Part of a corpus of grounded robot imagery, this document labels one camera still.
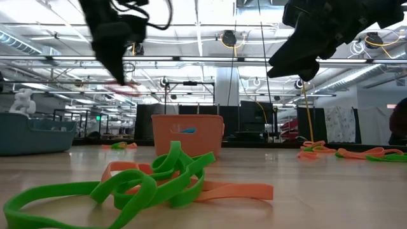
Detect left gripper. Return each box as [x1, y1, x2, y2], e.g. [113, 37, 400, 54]
[79, 0, 149, 86]

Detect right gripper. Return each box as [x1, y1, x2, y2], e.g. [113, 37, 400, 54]
[266, 0, 379, 82]

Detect black partition panel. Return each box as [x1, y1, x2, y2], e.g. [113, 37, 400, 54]
[135, 103, 179, 141]
[240, 101, 277, 141]
[297, 106, 328, 142]
[177, 104, 240, 141]

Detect red white object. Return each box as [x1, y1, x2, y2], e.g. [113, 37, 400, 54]
[279, 118, 300, 141]

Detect white printed curtain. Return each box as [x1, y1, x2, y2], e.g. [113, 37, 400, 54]
[327, 106, 357, 144]

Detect plain white sheet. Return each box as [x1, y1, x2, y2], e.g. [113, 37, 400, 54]
[359, 106, 387, 146]

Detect dark teal plastic basket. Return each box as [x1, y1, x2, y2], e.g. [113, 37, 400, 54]
[0, 111, 78, 156]

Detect person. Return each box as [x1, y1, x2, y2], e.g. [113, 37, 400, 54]
[388, 97, 407, 146]

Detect orange plastic basket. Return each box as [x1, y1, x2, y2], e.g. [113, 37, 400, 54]
[151, 113, 225, 160]

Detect thin black cable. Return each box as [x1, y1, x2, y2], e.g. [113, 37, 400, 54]
[256, 0, 273, 108]

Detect yellow cable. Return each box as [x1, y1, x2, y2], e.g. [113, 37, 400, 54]
[300, 81, 315, 143]

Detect silver ventilation duct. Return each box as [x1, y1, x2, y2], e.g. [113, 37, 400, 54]
[335, 63, 407, 92]
[0, 31, 44, 55]

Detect black stand frame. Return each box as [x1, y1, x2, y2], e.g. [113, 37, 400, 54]
[163, 80, 216, 115]

